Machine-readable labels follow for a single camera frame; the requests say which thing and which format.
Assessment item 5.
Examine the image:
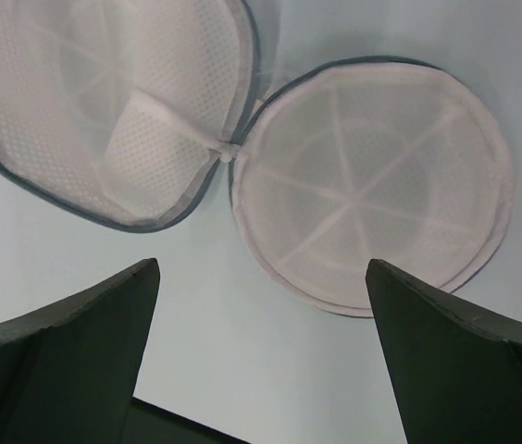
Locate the white mesh laundry bag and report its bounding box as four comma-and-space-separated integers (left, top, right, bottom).
0, 1, 514, 317

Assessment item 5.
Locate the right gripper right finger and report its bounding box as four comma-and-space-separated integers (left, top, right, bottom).
366, 259, 522, 443

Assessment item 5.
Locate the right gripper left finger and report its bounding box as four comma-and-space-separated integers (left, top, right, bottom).
0, 258, 159, 443

